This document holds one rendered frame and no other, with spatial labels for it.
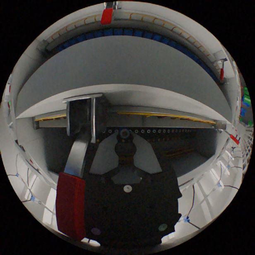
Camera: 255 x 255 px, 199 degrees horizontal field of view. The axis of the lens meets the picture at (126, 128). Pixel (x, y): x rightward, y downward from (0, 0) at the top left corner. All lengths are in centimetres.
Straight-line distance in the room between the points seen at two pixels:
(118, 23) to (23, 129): 26
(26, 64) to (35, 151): 20
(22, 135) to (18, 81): 11
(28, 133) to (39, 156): 6
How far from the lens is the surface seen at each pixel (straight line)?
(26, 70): 24
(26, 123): 21
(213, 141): 43
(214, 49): 29
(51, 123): 15
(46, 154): 25
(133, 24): 18
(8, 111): 91
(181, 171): 28
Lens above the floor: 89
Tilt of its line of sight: 26 degrees up
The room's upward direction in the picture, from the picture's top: 178 degrees counter-clockwise
